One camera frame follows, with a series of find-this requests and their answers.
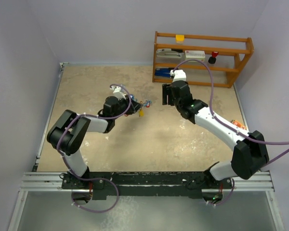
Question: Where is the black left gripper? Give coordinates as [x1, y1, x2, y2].
[112, 95, 142, 120]

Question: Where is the yellow tag key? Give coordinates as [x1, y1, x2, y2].
[139, 109, 144, 117]

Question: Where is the red tag key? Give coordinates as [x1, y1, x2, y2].
[143, 100, 152, 108]

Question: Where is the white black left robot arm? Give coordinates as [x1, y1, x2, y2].
[46, 95, 142, 189]

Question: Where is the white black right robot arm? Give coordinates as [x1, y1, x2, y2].
[162, 80, 269, 188]

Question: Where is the blue black stapler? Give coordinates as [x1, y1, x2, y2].
[154, 68, 173, 78]

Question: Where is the grey stapler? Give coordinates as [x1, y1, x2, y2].
[155, 48, 184, 63]

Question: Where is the white red cardboard box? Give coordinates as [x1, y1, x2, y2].
[184, 50, 206, 62]

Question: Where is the wooden shelf rack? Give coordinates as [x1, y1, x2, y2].
[152, 31, 254, 88]

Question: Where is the yellow lidded jar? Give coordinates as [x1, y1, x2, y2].
[175, 34, 185, 44]

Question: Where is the red black stamp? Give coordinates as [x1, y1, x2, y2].
[208, 51, 219, 64]

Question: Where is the orange packet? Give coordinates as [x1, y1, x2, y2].
[231, 120, 247, 130]

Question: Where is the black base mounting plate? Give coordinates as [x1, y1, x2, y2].
[60, 171, 232, 200]

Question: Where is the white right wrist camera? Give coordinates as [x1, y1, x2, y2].
[170, 70, 186, 82]

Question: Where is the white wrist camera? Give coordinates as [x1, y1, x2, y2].
[110, 84, 126, 100]
[170, 70, 186, 82]

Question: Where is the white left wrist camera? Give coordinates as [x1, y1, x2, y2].
[110, 84, 126, 100]

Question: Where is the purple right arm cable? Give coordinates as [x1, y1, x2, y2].
[172, 59, 289, 207]

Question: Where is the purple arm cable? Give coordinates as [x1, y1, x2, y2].
[172, 59, 289, 207]
[56, 83, 132, 214]

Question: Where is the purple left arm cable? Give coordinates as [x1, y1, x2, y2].
[56, 83, 132, 214]

